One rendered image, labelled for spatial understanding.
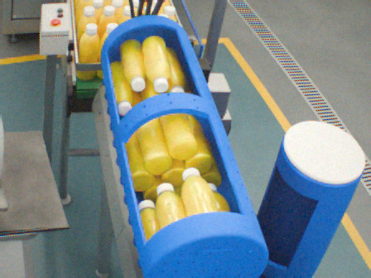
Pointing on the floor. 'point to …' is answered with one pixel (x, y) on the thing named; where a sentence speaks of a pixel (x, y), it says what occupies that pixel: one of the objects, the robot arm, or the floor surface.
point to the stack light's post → (214, 31)
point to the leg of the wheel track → (104, 235)
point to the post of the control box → (49, 103)
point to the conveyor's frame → (69, 104)
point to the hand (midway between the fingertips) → (141, 30)
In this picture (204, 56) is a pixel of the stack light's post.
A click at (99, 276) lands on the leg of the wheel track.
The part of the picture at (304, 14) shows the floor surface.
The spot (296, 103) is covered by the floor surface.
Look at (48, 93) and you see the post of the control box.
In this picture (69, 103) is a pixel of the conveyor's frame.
